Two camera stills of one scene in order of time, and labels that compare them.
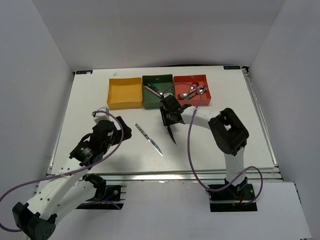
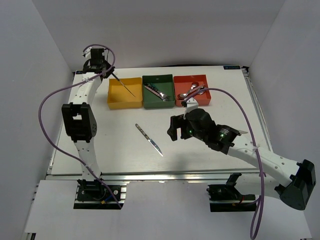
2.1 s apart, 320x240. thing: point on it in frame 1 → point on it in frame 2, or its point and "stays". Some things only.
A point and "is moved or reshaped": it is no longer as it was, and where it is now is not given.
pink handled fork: (158, 93) stays
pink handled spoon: (186, 96) stays
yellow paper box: (125, 93) stays
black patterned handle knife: (153, 143) stays
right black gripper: (166, 122) → (176, 122)
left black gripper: (127, 134) → (111, 69)
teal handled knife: (170, 132) is moved or reshaped
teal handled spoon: (201, 90) stays
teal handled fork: (152, 86) stays
